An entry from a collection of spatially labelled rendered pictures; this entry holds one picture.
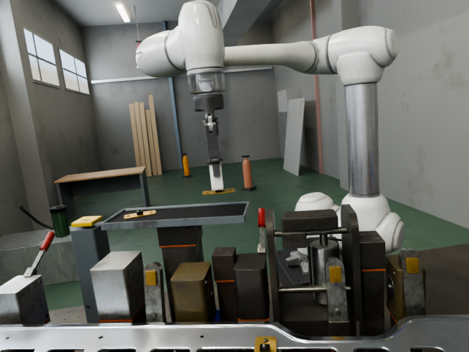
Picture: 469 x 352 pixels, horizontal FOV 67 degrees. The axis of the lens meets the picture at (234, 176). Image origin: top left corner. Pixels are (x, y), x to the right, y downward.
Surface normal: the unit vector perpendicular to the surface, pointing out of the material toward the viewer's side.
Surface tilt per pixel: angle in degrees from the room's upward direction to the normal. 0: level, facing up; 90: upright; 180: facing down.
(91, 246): 90
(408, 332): 0
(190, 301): 90
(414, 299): 78
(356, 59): 94
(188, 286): 90
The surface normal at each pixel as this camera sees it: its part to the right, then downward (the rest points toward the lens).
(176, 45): -0.70, 0.23
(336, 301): -0.14, -0.02
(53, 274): 0.15, 0.16
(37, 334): -0.10, -0.98
